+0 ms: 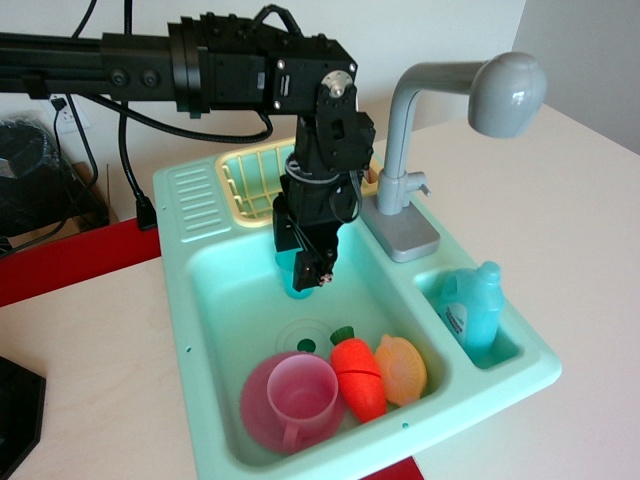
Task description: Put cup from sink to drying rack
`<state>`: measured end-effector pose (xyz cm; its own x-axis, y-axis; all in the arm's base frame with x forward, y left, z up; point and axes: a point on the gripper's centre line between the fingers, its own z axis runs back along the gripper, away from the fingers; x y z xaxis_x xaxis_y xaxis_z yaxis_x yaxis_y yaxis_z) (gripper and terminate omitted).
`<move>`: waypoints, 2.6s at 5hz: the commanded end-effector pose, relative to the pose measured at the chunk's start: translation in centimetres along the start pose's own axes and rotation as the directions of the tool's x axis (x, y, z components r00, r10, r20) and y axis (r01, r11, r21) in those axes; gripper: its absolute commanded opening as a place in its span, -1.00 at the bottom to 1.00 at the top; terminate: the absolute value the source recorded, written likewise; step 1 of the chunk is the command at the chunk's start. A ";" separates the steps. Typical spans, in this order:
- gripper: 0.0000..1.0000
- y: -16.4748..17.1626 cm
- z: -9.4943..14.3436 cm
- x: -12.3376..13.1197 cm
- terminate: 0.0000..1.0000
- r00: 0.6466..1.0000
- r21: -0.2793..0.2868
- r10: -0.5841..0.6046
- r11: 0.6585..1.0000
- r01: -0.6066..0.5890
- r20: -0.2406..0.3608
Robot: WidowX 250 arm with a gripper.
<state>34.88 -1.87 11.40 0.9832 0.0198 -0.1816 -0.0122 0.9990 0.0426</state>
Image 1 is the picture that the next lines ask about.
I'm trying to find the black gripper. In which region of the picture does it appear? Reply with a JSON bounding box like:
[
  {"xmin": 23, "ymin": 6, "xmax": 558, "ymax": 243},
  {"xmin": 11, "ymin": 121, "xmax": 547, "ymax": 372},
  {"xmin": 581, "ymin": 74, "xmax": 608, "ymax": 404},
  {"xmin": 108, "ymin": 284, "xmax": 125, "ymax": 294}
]
[{"xmin": 273, "ymin": 158, "xmax": 361, "ymax": 292}]

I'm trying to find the teal plastic cup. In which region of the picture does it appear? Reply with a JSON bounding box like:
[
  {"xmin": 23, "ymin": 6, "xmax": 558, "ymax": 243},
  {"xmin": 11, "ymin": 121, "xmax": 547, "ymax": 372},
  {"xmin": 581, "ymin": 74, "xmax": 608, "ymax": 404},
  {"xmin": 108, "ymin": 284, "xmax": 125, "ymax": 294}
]
[{"xmin": 275, "ymin": 249, "xmax": 317, "ymax": 301}]

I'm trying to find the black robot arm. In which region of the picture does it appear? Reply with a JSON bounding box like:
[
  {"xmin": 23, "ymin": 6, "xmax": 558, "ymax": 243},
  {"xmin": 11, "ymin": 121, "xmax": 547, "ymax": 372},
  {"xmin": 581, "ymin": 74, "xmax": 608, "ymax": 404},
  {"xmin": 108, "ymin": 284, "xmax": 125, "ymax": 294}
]
[{"xmin": 1, "ymin": 5, "xmax": 375, "ymax": 291}]

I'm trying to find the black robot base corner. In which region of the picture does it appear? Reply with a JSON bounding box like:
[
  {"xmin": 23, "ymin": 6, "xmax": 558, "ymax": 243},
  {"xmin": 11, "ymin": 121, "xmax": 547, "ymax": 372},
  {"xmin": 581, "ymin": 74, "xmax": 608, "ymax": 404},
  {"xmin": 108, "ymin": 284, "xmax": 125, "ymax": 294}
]
[{"xmin": 1, "ymin": 357, "xmax": 46, "ymax": 479}]

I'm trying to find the yellow drying rack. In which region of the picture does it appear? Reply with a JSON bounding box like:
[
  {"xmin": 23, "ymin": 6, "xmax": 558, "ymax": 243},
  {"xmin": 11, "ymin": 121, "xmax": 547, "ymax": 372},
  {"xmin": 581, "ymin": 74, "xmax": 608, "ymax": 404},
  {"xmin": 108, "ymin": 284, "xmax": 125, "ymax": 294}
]
[{"xmin": 214, "ymin": 138, "xmax": 382, "ymax": 228}]

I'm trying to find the mint green toy sink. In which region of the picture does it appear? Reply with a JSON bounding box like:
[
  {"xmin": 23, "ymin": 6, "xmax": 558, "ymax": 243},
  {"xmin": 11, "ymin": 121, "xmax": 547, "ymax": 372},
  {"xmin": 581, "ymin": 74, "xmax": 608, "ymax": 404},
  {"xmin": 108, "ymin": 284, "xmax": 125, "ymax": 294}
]
[{"xmin": 154, "ymin": 155, "xmax": 562, "ymax": 479}]

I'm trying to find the pink plastic cup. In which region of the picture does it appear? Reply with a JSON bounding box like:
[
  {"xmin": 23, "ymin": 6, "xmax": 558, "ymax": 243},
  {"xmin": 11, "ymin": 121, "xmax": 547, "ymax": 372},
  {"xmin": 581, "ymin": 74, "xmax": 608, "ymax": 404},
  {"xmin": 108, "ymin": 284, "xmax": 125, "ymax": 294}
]
[{"xmin": 266, "ymin": 353, "xmax": 344, "ymax": 453}]

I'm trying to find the orange toy carrot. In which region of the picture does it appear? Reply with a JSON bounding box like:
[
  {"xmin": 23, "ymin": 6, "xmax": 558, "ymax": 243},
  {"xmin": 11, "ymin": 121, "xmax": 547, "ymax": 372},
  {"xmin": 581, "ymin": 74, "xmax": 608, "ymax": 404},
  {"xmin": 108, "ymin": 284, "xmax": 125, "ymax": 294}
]
[{"xmin": 330, "ymin": 326, "xmax": 387, "ymax": 423}]

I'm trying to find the orange toy citrus slice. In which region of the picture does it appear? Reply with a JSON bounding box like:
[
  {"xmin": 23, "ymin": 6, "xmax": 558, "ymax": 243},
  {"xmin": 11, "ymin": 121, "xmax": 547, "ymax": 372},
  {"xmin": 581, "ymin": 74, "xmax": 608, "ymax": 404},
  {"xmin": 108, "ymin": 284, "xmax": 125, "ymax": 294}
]
[{"xmin": 374, "ymin": 334, "xmax": 428, "ymax": 407}]

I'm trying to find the pink plastic plate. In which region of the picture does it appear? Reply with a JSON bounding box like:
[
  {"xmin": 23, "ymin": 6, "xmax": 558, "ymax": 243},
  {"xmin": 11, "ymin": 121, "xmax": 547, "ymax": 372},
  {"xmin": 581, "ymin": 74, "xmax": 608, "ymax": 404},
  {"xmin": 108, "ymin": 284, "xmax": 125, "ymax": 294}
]
[{"xmin": 240, "ymin": 352, "xmax": 346, "ymax": 454}]

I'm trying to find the blue detergent bottle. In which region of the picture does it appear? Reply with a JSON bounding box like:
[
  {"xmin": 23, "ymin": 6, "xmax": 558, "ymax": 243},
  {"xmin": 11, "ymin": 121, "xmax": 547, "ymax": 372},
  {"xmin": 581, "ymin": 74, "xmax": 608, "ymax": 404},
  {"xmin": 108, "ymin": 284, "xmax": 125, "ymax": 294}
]
[{"xmin": 436, "ymin": 261, "xmax": 505, "ymax": 359}]

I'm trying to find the grey toy faucet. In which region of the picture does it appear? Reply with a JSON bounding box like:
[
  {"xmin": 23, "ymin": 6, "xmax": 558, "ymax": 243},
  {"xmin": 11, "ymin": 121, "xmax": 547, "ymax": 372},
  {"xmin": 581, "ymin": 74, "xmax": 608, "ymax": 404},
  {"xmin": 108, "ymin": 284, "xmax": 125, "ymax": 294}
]
[{"xmin": 360, "ymin": 51, "xmax": 548, "ymax": 264}]

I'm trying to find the black bag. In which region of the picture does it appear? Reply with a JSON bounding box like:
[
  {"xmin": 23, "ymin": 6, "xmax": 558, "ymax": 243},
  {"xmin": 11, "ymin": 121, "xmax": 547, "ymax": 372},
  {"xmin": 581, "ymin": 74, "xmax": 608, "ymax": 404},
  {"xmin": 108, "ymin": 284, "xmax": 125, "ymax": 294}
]
[{"xmin": 1, "ymin": 118, "xmax": 80, "ymax": 237}]

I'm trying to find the black cable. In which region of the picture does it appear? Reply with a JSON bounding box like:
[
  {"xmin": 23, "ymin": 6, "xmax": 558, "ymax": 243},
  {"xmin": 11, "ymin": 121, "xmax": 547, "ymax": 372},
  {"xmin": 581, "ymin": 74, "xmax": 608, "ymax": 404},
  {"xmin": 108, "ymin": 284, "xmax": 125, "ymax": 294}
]
[{"xmin": 49, "ymin": 0, "xmax": 274, "ymax": 232}]

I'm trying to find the white wall outlet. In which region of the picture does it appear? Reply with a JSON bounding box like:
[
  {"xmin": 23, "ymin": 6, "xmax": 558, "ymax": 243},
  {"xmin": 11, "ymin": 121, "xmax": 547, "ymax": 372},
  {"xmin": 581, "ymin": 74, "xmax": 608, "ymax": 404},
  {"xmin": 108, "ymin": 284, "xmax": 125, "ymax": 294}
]
[{"xmin": 49, "ymin": 94, "xmax": 92, "ymax": 134}]

